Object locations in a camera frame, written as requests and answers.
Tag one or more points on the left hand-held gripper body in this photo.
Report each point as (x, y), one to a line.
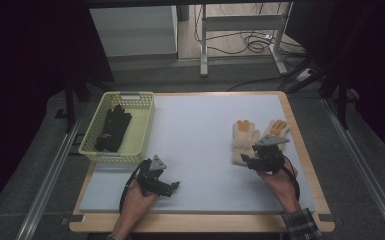
(150, 180)

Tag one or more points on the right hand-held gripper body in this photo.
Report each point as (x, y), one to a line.
(268, 156)

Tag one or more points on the pale green plastic basket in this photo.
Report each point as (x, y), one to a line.
(138, 133)

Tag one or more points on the black glove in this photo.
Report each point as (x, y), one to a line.
(113, 128)

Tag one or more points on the person's left hand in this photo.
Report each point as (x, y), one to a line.
(138, 201)

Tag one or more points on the person's right hand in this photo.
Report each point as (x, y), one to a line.
(285, 188)

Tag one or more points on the wooden table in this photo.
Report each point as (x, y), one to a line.
(180, 223)

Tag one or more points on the white foam mat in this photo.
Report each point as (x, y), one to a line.
(196, 133)

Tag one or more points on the white power strip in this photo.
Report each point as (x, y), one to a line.
(304, 75)

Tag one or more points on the black stand legs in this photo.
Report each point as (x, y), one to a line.
(70, 100)
(341, 100)

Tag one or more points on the white cabinet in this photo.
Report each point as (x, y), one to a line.
(133, 30)

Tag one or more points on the dark curtain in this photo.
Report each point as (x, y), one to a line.
(376, 50)
(20, 66)

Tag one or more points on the aluminium floor rail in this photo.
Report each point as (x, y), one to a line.
(50, 180)
(363, 166)

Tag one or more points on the white metal desk frame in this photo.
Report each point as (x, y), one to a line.
(240, 23)

